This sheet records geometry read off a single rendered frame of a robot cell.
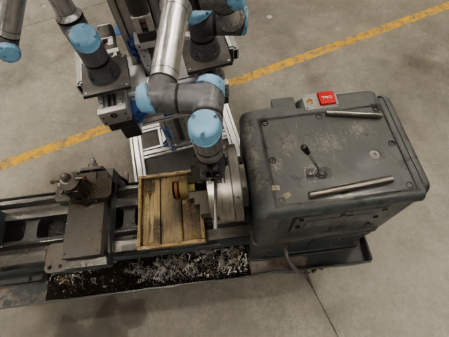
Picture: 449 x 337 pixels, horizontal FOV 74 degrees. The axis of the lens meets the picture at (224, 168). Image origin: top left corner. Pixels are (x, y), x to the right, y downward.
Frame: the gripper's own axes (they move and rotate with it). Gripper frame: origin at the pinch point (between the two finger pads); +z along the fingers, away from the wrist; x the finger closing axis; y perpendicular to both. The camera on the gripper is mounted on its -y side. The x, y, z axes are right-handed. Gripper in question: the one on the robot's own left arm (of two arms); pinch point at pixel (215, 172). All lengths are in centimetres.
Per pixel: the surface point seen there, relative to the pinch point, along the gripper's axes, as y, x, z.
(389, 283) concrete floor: 35, 106, 126
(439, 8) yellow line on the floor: -238, 235, 149
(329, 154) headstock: -6.5, 40.1, 4.7
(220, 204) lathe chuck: 7.9, 0.9, 11.4
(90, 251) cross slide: 20, -55, 32
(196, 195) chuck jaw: 1.9, -8.9, 19.1
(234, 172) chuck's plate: -2.1, 6.4, 6.7
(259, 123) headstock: -21.6, 16.6, 6.2
